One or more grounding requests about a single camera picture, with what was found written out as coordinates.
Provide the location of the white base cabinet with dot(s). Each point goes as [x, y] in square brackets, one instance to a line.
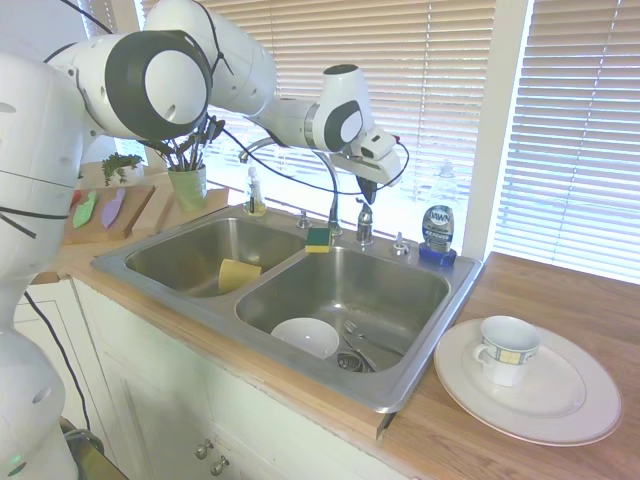
[175, 390]

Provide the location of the small green plant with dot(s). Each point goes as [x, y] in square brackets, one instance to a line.
[120, 165]

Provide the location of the metal sink drain strainer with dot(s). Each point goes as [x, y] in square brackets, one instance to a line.
[356, 362]

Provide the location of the dark kitchen utensil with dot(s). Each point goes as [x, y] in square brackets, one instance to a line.
[170, 152]

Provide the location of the green knife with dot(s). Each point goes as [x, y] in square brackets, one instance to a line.
[85, 212]

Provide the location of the yellow green sponge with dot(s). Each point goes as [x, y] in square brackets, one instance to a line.
[318, 241]

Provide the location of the stainless steel double sink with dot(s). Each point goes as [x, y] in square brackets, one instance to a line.
[350, 295]

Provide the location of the metal fork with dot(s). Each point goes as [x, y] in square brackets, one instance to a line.
[360, 334]

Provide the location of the metal cabinet knob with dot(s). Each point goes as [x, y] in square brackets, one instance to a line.
[220, 466]
[203, 450]

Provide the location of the white patterned teacup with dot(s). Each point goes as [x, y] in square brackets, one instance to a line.
[507, 355]

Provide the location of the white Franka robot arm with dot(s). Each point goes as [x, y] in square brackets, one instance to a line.
[50, 150]

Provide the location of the wooden cutting board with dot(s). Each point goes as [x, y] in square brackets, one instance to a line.
[135, 205]
[165, 217]

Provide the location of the red knife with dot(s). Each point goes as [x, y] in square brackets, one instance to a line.
[75, 198]

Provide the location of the purple knife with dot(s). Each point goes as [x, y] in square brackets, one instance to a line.
[113, 210]

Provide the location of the yellow mug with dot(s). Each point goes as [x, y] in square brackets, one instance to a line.
[237, 277]

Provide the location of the blue Dawn dish soap bottle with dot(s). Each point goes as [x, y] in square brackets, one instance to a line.
[436, 232]

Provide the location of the chrome sink sprayer cap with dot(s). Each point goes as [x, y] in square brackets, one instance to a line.
[302, 221]

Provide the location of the white bowl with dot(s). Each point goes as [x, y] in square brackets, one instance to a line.
[305, 336]

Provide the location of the white dinner plate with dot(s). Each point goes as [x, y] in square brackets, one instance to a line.
[550, 405]

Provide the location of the green utensil holder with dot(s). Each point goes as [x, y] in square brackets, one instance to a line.
[188, 189]

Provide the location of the chrome faucet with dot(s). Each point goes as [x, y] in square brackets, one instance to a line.
[334, 200]

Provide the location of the clear yellow soap bottle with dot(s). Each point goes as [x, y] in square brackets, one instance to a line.
[255, 200]

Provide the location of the black slotted spatula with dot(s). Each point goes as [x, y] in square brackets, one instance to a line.
[214, 131]

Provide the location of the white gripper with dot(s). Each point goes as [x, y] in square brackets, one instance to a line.
[385, 174]

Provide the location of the white window blind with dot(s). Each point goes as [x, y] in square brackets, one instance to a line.
[580, 140]
[400, 75]

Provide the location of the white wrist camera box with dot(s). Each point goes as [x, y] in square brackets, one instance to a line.
[376, 146]

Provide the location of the small chrome sink fitting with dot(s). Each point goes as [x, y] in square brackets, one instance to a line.
[400, 246]

